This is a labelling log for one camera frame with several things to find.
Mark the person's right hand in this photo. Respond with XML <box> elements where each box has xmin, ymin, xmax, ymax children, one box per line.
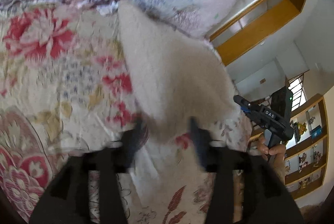
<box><xmin>254</xmin><ymin>133</ymin><xmax>287</xmax><ymax>162</ymax></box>

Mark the cream cable-knit sweater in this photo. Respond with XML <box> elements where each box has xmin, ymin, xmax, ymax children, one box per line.
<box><xmin>117</xmin><ymin>1</ymin><xmax>239</xmax><ymax>144</ymax></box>

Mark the person's right forearm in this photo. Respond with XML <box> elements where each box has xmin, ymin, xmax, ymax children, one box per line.
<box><xmin>271</xmin><ymin>159</ymin><xmax>287</xmax><ymax>183</ymax></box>

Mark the wooden cabinet frame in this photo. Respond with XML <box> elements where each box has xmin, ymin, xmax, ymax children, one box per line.
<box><xmin>209</xmin><ymin>0</ymin><xmax>314</xmax><ymax>67</ymax></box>

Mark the window with metal grille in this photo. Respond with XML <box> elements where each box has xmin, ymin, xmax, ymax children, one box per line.
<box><xmin>286</xmin><ymin>75</ymin><xmax>308</xmax><ymax>113</ymax></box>

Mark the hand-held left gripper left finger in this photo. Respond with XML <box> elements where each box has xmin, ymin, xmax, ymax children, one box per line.
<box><xmin>30</xmin><ymin>120</ymin><xmax>149</xmax><ymax>224</ymax></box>

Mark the wooden bookshelf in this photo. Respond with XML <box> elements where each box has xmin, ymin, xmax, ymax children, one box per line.
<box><xmin>284</xmin><ymin>95</ymin><xmax>330</xmax><ymax>200</ymax></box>

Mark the golden figurine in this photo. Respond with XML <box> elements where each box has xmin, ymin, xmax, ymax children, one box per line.
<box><xmin>293</xmin><ymin>122</ymin><xmax>308</xmax><ymax>136</ymax></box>

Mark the floral bed sheet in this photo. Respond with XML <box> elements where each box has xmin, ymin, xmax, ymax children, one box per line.
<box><xmin>0</xmin><ymin>0</ymin><xmax>255</xmax><ymax>224</ymax></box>

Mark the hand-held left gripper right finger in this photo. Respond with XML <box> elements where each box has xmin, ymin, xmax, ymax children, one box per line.
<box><xmin>189</xmin><ymin>117</ymin><xmax>304</xmax><ymax>224</ymax></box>

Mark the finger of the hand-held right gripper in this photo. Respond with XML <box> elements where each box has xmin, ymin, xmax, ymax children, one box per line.
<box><xmin>233</xmin><ymin>95</ymin><xmax>257</xmax><ymax>117</ymax></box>

